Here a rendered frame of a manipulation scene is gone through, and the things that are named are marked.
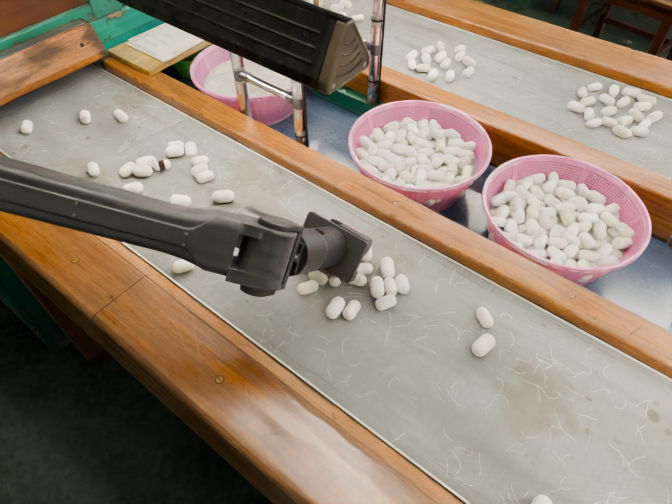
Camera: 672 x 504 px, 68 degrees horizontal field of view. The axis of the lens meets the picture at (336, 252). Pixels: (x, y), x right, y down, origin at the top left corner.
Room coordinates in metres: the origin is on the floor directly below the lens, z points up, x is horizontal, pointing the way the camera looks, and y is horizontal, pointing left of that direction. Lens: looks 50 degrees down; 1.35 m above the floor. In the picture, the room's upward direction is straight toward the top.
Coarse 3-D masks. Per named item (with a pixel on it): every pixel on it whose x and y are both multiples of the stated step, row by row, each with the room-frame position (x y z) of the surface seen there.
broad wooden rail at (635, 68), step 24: (408, 0) 1.36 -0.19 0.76; (432, 0) 1.36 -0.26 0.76; (456, 0) 1.36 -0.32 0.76; (456, 24) 1.26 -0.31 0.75; (480, 24) 1.22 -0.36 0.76; (504, 24) 1.22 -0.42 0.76; (528, 24) 1.22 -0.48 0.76; (528, 48) 1.14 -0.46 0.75; (552, 48) 1.11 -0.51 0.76; (576, 48) 1.10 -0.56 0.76; (600, 48) 1.10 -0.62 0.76; (624, 48) 1.10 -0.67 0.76; (600, 72) 1.03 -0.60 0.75; (624, 72) 1.00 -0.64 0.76; (648, 72) 1.00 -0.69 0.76
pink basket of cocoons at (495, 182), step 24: (504, 168) 0.68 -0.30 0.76; (528, 168) 0.70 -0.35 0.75; (552, 168) 0.70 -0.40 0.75; (576, 168) 0.69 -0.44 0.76; (600, 168) 0.67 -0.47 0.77; (624, 192) 0.62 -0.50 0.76; (624, 216) 0.59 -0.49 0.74; (648, 216) 0.56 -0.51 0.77; (504, 240) 0.51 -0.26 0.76; (648, 240) 0.50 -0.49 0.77; (552, 264) 0.46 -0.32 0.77; (624, 264) 0.46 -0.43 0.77
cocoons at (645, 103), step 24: (312, 0) 1.38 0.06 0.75; (432, 48) 1.12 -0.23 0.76; (456, 48) 1.12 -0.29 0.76; (432, 72) 1.01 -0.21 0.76; (600, 96) 0.93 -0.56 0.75; (624, 96) 0.92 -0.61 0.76; (648, 96) 0.92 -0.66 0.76; (600, 120) 0.83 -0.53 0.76; (624, 120) 0.84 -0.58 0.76; (648, 120) 0.83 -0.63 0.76
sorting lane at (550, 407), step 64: (0, 128) 0.83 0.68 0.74; (64, 128) 0.83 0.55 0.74; (128, 128) 0.83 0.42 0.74; (192, 128) 0.83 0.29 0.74; (192, 192) 0.64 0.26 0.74; (256, 192) 0.64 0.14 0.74; (320, 192) 0.64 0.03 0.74; (384, 256) 0.50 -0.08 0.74; (256, 320) 0.38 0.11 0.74; (320, 320) 0.38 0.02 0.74; (384, 320) 0.38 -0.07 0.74; (448, 320) 0.38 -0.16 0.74; (512, 320) 0.38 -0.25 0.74; (320, 384) 0.28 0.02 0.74; (384, 384) 0.28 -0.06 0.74; (448, 384) 0.28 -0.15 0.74; (512, 384) 0.28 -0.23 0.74; (576, 384) 0.28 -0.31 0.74; (640, 384) 0.28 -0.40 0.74; (448, 448) 0.20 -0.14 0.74; (512, 448) 0.20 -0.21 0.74; (576, 448) 0.20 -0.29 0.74; (640, 448) 0.20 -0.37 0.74
